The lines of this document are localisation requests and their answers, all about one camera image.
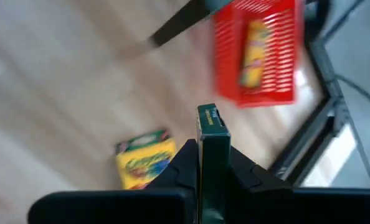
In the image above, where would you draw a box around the black floor cable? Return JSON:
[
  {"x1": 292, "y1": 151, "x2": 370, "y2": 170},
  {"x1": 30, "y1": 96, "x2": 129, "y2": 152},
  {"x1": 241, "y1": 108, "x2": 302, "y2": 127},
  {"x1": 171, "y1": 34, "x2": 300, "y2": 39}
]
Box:
[{"x1": 334, "y1": 73, "x2": 370, "y2": 118}]

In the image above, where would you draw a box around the black table edge frame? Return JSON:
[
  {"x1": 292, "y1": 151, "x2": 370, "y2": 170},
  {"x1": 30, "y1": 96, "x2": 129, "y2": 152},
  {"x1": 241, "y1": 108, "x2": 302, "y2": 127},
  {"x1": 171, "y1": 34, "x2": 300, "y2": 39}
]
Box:
[{"x1": 267, "y1": 37, "x2": 357, "y2": 187}]

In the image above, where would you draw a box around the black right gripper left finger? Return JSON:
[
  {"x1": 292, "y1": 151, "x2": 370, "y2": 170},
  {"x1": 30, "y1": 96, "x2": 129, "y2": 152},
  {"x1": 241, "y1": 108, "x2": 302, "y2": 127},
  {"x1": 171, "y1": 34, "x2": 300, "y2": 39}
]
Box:
[{"x1": 27, "y1": 139, "x2": 201, "y2": 224}]

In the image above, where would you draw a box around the yellow green crayon box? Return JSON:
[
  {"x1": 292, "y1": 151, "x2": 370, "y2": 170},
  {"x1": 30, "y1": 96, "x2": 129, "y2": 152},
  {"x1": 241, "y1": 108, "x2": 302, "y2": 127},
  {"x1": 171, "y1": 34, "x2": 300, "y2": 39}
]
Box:
[
  {"x1": 196, "y1": 103, "x2": 232, "y2": 224},
  {"x1": 238, "y1": 19, "x2": 275, "y2": 90},
  {"x1": 115, "y1": 129, "x2": 177, "y2": 190}
]

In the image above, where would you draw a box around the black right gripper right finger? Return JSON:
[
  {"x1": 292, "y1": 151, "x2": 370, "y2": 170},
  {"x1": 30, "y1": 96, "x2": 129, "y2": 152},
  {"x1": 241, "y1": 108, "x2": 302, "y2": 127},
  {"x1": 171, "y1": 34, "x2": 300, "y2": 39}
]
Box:
[{"x1": 224, "y1": 145, "x2": 370, "y2": 224}]

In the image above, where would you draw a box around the red plastic basket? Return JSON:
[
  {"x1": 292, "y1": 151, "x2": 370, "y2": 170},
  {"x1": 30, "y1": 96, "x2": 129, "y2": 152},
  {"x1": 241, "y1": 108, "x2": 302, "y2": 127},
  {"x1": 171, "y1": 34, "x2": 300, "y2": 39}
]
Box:
[{"x1": 212, "y1": 0, "x2": 305, "y2": 108}]

